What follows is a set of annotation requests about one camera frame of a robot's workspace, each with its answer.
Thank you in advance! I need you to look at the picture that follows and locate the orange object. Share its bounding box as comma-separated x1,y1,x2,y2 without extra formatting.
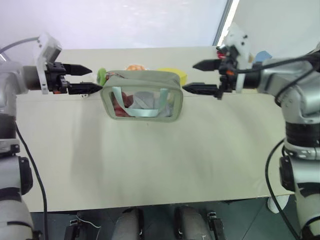
124,64,148,72

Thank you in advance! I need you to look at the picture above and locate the grey rounded robot leg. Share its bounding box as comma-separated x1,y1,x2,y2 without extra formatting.
174,205,209,240
112,206,145,240

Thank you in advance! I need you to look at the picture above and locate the yellow block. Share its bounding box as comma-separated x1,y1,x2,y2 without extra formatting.
157,67,189,85

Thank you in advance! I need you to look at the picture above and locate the green transparent pouch bag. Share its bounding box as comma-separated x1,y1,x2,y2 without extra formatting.
99,69,185,124

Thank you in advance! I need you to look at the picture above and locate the red cloth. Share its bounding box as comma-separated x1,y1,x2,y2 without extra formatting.
111,91,135,118

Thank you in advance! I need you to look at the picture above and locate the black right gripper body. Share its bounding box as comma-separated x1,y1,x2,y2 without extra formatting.
216,44,239,101

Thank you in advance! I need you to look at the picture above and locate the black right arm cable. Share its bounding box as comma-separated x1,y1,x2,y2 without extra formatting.
264,138,301,240

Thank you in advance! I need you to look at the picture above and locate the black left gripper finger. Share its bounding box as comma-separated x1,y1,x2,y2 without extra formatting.
62,63,93,77
67,81,104,96

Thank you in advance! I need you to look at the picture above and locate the thin white wire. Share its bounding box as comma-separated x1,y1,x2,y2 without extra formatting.
75,215,101,229

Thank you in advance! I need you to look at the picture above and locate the green round object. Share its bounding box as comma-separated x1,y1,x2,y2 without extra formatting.
96,67,109,86

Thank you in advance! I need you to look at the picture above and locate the grey left wrist cable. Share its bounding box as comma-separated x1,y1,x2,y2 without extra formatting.
0,36,41,55

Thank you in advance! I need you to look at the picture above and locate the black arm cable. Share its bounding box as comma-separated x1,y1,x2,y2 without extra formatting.
264,138,301,240
14,119,49,240

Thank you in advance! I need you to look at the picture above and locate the blue object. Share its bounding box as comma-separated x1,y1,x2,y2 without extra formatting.
255,50,272,63

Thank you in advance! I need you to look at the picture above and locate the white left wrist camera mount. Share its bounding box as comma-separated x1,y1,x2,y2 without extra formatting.
32,32,63,95

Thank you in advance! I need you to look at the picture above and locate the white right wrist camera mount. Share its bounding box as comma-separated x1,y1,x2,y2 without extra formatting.
225,23,254,94

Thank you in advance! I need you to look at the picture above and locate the black bracket under table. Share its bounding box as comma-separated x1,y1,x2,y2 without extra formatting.
206,211,224,240
63,211,82,240

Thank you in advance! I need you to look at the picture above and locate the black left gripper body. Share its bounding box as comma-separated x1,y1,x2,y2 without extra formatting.
45,62,73,95

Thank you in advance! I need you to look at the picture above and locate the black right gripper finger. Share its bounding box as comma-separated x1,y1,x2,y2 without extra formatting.
192,58,222,72
182,82,221,96

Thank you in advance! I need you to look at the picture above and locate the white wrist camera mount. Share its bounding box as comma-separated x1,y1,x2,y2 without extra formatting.
32,32,63,95
225,23,254,94

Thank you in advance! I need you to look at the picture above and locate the white cloth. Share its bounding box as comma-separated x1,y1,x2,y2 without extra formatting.
131,90,174,118

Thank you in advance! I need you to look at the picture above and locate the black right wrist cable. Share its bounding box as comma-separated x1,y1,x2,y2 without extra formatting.
234,51,320,106

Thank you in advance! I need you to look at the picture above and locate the white object on floor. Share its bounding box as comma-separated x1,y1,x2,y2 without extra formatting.
267,194,290,215

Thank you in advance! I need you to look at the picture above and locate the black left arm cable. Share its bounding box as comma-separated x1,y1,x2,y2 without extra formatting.
14,119,49,240

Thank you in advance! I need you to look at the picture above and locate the light blue ribbon handle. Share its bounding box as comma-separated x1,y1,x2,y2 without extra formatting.
111,87,169,119

